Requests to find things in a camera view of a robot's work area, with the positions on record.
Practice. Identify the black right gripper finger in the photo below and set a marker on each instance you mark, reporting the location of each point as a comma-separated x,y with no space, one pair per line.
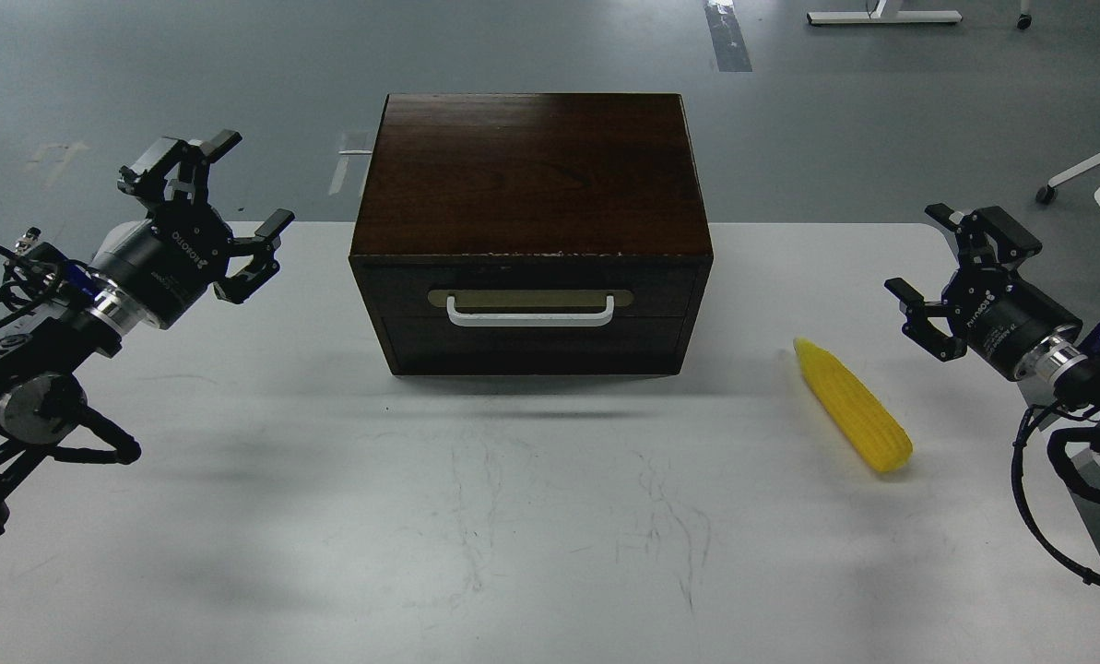
918,312
987,241

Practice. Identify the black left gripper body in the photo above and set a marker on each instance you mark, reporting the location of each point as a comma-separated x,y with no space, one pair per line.
166,262

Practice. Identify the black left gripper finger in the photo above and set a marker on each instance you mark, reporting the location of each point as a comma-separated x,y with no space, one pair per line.
171,177
262,267

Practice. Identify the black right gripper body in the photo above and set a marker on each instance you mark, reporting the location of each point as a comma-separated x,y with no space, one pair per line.
1005,319

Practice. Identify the yellow corn cob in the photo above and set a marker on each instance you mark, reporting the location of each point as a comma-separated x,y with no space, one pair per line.
879,439

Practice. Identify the dark wooden drawer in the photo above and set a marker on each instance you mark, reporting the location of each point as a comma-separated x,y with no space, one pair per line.
653,320

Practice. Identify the white drawer handle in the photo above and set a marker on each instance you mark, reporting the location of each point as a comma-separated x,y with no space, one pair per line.
459,318

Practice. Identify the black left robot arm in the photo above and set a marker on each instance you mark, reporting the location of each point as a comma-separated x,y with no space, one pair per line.
57,312

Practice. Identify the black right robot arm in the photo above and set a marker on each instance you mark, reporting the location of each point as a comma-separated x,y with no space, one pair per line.
1070,370

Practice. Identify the dark wooden drawer cabinet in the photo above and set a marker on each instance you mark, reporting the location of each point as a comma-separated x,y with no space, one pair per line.
532,180

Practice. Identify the white caster chair leg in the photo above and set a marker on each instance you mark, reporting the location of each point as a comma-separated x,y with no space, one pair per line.
1047,193

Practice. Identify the white table leg base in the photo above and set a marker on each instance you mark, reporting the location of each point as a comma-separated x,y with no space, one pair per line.
884,13

